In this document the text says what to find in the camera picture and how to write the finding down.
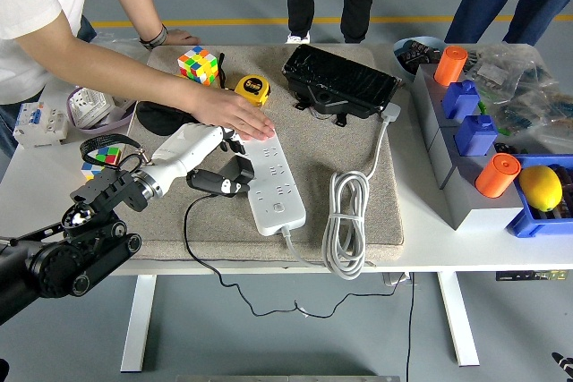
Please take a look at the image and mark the person's right hand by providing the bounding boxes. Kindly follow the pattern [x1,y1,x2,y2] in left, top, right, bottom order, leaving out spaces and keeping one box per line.
[192,86,277,141]

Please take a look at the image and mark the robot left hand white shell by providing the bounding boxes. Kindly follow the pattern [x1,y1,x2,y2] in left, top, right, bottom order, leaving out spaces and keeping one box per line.
[150,123,252,199]

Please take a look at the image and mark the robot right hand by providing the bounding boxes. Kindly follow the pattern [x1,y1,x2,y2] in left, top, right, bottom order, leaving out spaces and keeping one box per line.
[551,352,573,382]

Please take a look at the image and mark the person's left hand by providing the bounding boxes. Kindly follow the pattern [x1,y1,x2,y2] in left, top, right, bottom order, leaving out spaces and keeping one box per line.
[151,28,201,47]

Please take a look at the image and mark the black power adapter plug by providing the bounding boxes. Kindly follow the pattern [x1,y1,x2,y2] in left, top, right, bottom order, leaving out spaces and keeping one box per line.
[217,153,255,184]

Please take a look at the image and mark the thin black adapter cord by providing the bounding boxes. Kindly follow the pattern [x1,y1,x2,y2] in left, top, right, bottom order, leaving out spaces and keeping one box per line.
[184,193,399,318]

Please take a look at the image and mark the white power strip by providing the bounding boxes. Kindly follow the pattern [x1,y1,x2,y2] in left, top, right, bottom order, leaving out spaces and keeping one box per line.
[239,133,308,237]

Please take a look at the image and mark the dark wristband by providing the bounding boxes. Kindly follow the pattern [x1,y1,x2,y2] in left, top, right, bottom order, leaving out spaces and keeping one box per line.
[138,22,169,51]

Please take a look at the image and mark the multicolour puzzle cube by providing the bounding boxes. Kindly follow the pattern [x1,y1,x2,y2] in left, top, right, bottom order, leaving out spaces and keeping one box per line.
[177,45,219,87]
[81,146,123,182]

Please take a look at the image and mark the large yellow tape measure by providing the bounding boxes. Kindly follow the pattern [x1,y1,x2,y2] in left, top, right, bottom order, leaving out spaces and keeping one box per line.
[234,74,273,108]

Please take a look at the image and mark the black fabric pouch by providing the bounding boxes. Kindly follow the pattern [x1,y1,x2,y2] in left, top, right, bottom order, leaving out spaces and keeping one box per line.
[135,99,201,137]

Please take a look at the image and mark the clear bag of screws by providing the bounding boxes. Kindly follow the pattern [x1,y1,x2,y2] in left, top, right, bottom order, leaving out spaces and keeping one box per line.
[91,31,153,61]

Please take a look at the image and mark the small white socket panel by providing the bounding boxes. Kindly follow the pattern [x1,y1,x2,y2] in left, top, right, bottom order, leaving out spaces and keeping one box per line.
[111,94,135,120]

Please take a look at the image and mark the purple tray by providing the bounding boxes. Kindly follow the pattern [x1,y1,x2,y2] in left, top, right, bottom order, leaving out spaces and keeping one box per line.
[65,86,138,135]

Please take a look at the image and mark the grey-brown mat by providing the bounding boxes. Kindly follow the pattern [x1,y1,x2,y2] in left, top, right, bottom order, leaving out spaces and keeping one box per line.
[116,44,406,265]

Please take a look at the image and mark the black table control panel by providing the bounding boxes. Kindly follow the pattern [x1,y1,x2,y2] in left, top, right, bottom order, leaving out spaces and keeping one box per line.
[495,269,572,284]

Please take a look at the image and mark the large white socket panel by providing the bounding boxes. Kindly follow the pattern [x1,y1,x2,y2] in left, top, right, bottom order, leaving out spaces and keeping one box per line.
[71,88,115,129]

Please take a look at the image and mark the black wrapped device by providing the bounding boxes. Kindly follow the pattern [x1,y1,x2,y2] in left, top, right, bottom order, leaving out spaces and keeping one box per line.
[281,44,403,128]

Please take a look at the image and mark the white table leg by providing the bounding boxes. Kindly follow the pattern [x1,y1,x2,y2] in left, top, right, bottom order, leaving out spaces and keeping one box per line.
[119,274,158,373]
[436,272,481,368]

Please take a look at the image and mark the blue plastic bin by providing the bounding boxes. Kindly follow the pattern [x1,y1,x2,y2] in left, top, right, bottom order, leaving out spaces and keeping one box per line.
[506,153,573,240]

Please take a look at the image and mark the white circuit breaker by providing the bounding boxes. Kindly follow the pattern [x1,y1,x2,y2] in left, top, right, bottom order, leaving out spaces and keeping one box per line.
[12,101,69,149]

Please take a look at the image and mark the light blue bowl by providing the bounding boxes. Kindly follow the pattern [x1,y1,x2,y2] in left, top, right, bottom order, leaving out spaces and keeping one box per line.
[392,36,449,79]

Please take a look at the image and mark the yellow lemon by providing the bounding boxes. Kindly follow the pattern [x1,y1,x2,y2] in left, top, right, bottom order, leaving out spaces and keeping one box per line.
[518,165,563,213]

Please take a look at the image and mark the grey box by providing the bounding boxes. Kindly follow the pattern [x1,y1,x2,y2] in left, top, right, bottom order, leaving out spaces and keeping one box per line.
[410,63,466,150]
[427,124,526,232]

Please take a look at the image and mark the black circuit boards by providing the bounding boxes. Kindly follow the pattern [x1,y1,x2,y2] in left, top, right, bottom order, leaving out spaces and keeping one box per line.
[399,40,442,65]

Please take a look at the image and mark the orange cylinder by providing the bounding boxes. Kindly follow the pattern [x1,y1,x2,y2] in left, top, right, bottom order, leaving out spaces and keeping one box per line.
[475,153,523,199]
[433,45,469,88]

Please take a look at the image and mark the small black parts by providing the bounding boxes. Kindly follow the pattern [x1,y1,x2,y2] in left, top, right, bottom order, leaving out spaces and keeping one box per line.
[494,142,527,159]

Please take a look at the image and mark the blue plastic block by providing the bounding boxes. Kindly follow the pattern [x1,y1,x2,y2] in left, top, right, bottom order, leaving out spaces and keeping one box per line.
[454,114,500,158]
[441,80,482,123]

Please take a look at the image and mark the clear bag of electronic parts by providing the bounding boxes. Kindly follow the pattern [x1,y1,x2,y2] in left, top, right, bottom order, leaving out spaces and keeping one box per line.
[465,43,560,104]
[485,86,573,157]

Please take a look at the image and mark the white power strip cable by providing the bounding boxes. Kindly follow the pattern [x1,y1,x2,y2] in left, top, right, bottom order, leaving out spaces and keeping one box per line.
[280,102,403,284]

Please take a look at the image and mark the black hanging cable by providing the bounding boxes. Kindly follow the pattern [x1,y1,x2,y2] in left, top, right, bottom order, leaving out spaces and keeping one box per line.
[405,272,415,382]

